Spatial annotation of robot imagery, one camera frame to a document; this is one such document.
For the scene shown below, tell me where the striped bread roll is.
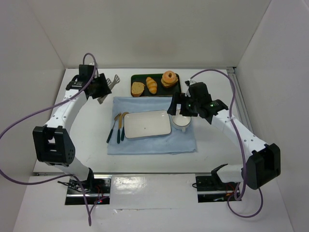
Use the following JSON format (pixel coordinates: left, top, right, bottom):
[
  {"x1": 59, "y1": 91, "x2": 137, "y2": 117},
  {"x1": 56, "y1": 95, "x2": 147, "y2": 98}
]
[{"x1": 146, "y1": 77, "x2": 157, "y2": 95}]

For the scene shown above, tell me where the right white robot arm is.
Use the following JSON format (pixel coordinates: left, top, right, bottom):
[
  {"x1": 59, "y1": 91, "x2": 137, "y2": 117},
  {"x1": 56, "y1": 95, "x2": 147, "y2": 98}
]
[{"x1": 168, "y1": 82, "x2": 281, "y2": 189}]

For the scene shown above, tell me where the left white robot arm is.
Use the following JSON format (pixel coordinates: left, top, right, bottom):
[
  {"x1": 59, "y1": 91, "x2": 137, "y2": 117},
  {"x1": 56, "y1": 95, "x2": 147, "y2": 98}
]
[{"x1": 32, "y1": 64, "x2": 111, "y2": 185}]

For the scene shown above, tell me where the sliced brown bread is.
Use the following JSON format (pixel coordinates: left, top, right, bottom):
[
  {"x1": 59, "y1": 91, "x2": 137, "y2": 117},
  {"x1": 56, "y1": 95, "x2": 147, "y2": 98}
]
[{"x1": 131, "y1": 82, "x2": 145, "y2": 97}]

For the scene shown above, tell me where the dark green tray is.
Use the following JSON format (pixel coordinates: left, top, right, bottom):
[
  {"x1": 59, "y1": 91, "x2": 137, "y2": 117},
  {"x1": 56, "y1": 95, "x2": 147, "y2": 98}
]
[{"x1": 131, "y1": 73, "x2": 182, "y2": 97}]

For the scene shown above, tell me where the bagel sandwich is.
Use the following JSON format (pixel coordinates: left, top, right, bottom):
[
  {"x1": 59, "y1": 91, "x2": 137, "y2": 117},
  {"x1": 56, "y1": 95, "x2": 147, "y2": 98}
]
[{"x1": 161, "y1": 71, "x2": 178, "y2": 88}]

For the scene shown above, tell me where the white rectangular plate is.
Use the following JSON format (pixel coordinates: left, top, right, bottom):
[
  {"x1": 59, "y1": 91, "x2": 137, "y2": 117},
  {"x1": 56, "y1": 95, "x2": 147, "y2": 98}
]
[{"x1": 124, "y1": 110, "x2": 171, "y2": 139}]

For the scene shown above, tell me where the white bowl with handle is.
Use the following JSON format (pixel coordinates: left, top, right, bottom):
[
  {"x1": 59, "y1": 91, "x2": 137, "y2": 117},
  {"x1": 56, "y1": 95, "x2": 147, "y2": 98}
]
[{"x1": 171, "y1": 109, "x2": 192, "y2": 132}]

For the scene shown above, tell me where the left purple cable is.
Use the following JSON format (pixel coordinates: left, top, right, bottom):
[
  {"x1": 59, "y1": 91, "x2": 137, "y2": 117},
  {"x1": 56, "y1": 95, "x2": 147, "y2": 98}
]
[{"x1": 0, "y1": 53, "x2": 98, "y2": 227}]

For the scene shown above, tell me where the purple cable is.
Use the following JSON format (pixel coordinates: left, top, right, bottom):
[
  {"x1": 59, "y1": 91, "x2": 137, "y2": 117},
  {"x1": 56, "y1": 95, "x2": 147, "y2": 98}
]
[
  {"x1": 189, "y1": 69, "x2": 264, "y2": 218},
  {"x1": 0, "y1": 53, "x2": 98, "y2": 227}
]

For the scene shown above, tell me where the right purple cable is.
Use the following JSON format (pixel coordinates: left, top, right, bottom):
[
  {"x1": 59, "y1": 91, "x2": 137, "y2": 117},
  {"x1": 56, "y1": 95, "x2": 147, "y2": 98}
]
[{"x1": 189, "y1": 69, "x2": 264, "y2": 218}]

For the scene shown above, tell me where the gold fork green handle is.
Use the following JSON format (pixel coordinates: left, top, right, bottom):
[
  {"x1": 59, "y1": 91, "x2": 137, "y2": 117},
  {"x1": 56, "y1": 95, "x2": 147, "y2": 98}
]
[{"x1": 106, "y1": 113, "x2": 120, "y2": 143}]

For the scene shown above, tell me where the gold knife green handle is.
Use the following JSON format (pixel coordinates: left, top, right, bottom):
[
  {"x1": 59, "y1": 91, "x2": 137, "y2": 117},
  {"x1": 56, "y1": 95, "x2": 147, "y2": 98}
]
[{"x1": 117, "y1": 113, "x2": 122, "y2": 144}]

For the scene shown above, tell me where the aluminium rail right side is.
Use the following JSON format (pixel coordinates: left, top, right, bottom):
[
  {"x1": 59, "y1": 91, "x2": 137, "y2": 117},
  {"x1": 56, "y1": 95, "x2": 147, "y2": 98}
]
[{"x1": 226, "y1": 67, "x2": 253, "y2": 132}]

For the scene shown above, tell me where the gold spoon green handle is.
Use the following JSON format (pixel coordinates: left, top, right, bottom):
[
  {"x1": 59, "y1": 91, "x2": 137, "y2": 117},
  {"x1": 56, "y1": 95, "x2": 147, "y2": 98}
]
[{"x1": 120, "y1": 112, "x2": 128, "y2": 141}]

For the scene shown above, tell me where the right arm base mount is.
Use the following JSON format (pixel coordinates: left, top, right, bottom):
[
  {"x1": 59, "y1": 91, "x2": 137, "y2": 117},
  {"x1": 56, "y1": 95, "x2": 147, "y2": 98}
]
[{"x1": 192, "y1": 175, "x2": 237, "y2": 203}]

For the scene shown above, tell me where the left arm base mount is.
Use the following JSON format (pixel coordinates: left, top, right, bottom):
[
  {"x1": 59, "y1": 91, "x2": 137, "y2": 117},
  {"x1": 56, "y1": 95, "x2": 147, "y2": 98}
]
[{"x1": 58, "y1": 174, "x2": 112, "y2": 205}]

